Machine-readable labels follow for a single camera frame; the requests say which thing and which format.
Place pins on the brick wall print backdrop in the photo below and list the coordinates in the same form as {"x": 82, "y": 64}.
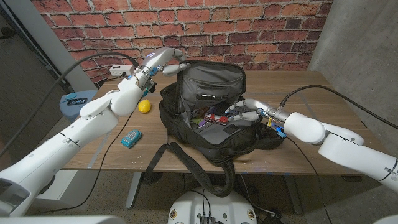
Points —
{"x": 217, "y": 31}

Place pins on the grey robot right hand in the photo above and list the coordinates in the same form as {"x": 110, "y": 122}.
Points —
{"x": 255, "y": 107}

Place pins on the black backpack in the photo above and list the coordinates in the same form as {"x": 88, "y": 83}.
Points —
{"x": 217, "y": 137}

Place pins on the grey table leg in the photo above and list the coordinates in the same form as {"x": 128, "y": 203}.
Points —
{"x": 133, "y": 189}
{"x": 293, "y": 196}

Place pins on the yellow ball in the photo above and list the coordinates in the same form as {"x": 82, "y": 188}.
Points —
{"x": 145, "y": 106}

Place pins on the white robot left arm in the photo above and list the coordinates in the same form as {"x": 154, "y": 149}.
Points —
{"x": 71, "y": 140}

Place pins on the white power strip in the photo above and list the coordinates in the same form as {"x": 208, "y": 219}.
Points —
{"x": 119, "y": 70}

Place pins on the small red item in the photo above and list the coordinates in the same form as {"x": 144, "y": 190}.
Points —
{"x": 216, "y": 118}

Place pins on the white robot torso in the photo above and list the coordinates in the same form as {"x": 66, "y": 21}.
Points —
{"x": 214, "y": 205}

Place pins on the black phone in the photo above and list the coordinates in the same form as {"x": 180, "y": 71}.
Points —
{"x": 77, "y": 101}

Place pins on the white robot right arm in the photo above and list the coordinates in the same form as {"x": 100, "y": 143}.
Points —
{"x": 342, "y": 143}

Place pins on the blue stool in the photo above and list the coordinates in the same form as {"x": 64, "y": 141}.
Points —
{"x": 74, "y": 110}

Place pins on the colourful printed booklet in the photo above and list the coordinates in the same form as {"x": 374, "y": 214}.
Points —
{"x": 199, "y": 120}

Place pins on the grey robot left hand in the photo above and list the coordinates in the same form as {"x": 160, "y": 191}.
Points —
{"x": 161, "y": 57}

